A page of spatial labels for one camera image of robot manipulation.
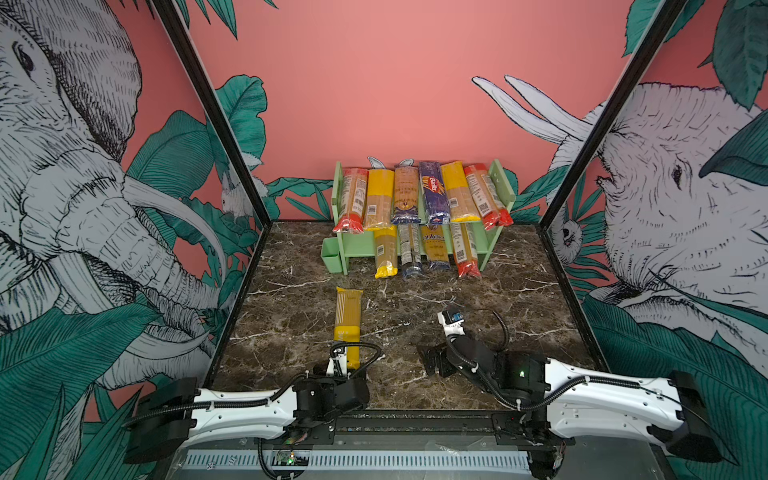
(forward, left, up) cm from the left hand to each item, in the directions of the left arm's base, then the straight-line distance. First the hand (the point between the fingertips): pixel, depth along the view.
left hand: (353, 365), depth 83 cm
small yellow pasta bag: (+40, -17, +29) cm, 52 cm away
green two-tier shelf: (+35, -3, +13) cm, 37 cm away
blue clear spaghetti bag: (+36, -18, +14) cm, 43 cm away
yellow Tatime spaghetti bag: (+13, +2, +1) cm, 13 cm away
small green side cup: (+39, +10, +2) cm, 41 cm away
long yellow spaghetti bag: (+29, -10, +15) cm, 34 cm away
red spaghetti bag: (+39, -1, +29) cm, 49 cm away
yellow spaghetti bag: (+36, -9, +29) cm, 47 cm away
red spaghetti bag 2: (+31, -40, +30) cm, 59 cm away
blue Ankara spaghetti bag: (+34, -26, +14) cm, 45 cm away
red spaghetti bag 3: (+30, -36, +14) cm, 49 cm away
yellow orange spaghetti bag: (+34, -32, +29) cm, 55 cm away
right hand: (0, -20, +15) cm, 25 cm away
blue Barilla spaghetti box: (+32, -25, +29) cm, 50 cm away
